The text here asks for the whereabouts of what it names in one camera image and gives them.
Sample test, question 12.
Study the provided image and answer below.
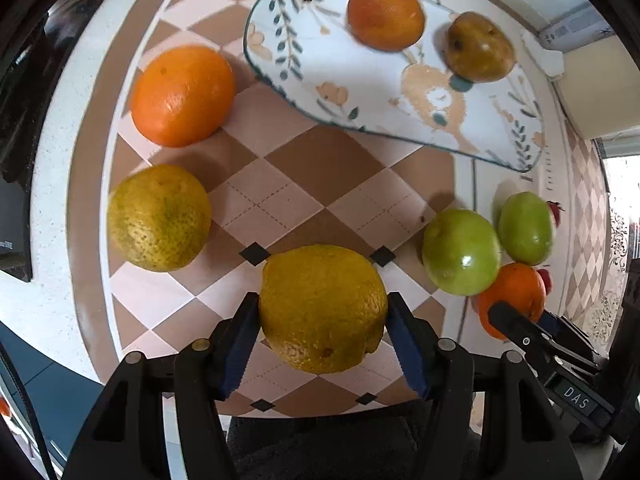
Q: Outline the large green apple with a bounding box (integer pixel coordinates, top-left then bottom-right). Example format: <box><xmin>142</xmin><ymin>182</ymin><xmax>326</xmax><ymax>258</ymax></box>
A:
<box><xmin>421</xmin><ymin>208</ymin><xmax>502</xmax><ymax>296</ymax></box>

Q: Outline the yellow-green speckled citrus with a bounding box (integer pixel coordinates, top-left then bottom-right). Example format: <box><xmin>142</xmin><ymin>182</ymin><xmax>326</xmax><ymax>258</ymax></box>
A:
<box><xmin>106</xmin><ymin>164</ymin><xmax>213</xmax><ymax>273</ymax></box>

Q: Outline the floral oval plate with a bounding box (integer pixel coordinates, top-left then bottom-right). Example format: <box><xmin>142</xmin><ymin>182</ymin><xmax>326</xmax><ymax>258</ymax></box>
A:
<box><xmin>243</xmin><ymin>0</ymin><xmax>547</xmax><ymax>173</ymax></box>

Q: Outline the yellow citrus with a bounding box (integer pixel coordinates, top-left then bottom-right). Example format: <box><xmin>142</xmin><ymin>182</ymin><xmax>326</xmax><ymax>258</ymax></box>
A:
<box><xmin>259</xmin><ymin>245</ymin><xmax>389</xmax><ymax>375</ymax></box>

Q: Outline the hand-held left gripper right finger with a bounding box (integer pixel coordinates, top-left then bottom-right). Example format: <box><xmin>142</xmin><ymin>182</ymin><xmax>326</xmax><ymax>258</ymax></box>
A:
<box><xmin>385</xmin><ymin>291</ymin><xmax>576</xmax><ymax>480</ymax></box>

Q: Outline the small green apple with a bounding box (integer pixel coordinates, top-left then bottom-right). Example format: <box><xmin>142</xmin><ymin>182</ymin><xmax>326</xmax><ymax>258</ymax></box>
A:
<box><xmin>497</xmin><ymin>191</ymin><xmax>555</xmax><ymax>266</ymax></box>

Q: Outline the bright orange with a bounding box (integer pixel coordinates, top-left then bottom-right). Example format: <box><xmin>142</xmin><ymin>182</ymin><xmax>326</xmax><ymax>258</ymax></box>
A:
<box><xmin>477</xmin><ymin>262</ymin><xmax>547</xmax><ymax>341</ymax></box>
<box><xmin>130</xmin><ymin>46</ymin><xmax>237</xmax><ymax>148</ymax></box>

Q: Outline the brown round pear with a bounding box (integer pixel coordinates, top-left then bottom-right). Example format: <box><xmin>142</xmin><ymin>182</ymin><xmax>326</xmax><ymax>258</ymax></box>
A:
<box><xmin>444</xmin><ymin>11</ymin><xmax>516</xmax><ymax>83</ymax></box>

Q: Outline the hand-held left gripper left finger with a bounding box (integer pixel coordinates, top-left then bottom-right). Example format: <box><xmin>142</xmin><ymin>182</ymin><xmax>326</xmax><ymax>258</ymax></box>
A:
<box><xmin>62</xmin><ymin>291</ymin><xmax>261</xmax><ymax>480</ymax></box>

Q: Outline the brown checkered counter mat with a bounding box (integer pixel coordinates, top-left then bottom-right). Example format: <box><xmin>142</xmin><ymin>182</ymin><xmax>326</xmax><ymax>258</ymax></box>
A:
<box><xmin>66</xmin><ymin>0</ymin><xmax>613</xmax><ymax>418</ymax></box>

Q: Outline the dark orange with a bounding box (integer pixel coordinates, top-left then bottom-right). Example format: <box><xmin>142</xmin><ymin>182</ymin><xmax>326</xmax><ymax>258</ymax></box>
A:
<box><xmin>347</xmin><ymin>0</ymin><xmax>426</xmax><ymax>52</ymax></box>

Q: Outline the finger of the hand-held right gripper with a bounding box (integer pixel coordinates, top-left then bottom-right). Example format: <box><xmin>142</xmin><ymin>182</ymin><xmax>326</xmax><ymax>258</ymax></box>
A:
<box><xmin>487</xmin><ymin>301</ymin><xmax>551</xmax><ymax>366</ymax></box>
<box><xmin>539</xmin><ymin>310</ymin><xmax>603</xmax><ymax>361</ymax></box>

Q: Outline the blue cabinet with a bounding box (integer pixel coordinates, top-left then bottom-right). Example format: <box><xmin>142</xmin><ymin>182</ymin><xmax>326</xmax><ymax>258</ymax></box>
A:
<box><xmin>0</xmin><ymin>322</ymin><xmax>108</xmax><ymax>480</ymax></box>

